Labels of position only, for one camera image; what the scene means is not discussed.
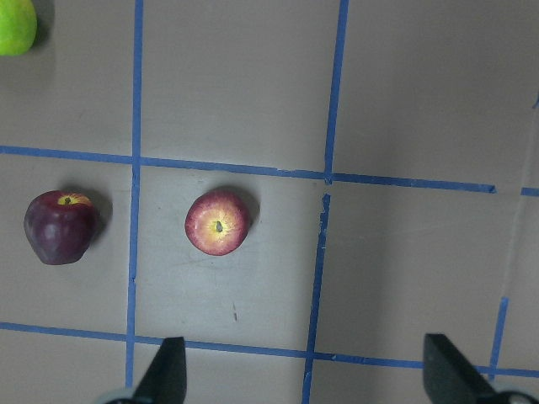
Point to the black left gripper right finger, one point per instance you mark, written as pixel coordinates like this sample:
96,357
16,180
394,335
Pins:
448,377

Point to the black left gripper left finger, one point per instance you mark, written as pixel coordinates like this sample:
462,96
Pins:
165,379

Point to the red yellow apple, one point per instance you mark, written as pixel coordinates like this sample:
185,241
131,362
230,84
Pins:
217,222

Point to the dark red apple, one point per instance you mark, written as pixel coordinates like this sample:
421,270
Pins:
60,226

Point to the green apple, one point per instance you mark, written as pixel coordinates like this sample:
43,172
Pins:
18,26

